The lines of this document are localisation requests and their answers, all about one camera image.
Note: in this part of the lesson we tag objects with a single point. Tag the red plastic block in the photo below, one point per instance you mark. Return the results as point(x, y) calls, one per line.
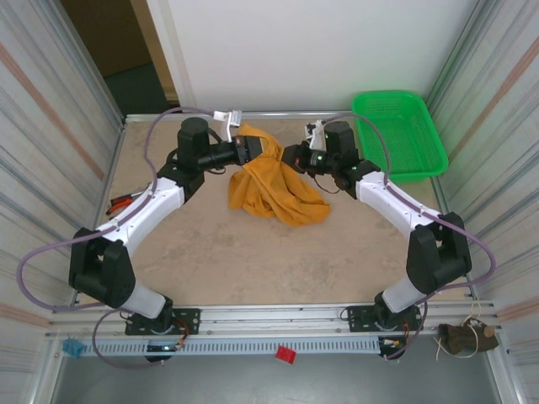
point(286, 354)

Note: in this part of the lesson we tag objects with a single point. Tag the aluminium table edge frame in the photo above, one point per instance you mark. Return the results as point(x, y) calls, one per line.
point(286, 114)

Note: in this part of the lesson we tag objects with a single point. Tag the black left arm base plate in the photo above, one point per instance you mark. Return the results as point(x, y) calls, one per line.
point(189, 322)

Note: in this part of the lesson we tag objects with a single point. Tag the aluminium mounting rail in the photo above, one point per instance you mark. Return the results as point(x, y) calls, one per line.
point(269, 320)

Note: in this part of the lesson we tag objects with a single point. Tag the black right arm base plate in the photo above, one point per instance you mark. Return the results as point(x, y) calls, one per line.
point(358, 317)

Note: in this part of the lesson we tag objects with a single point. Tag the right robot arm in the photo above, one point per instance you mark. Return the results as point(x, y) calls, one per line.
point(438, 261)

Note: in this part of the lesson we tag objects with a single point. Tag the green plastic basket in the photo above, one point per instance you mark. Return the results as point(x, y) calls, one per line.
point(396, 139)

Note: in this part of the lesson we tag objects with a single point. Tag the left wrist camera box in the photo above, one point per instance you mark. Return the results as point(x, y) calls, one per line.
point(231, 122)

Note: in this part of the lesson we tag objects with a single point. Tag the brown wooden door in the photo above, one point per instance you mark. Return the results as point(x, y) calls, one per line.
point(105, 33)

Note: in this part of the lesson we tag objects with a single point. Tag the yellow t-shirt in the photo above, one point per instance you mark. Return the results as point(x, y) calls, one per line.
point(278, 193)

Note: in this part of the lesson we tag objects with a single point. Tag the blue plastic clip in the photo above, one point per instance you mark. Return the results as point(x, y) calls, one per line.
point(72, 348)

